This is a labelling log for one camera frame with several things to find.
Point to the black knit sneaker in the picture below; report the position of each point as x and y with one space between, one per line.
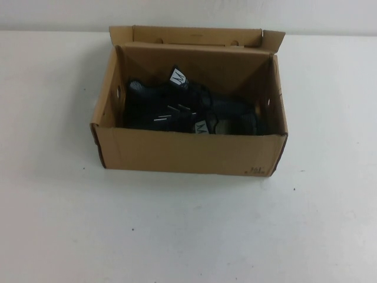
141 91
250 123

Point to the brown cardboard shoe box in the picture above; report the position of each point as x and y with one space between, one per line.
176 153

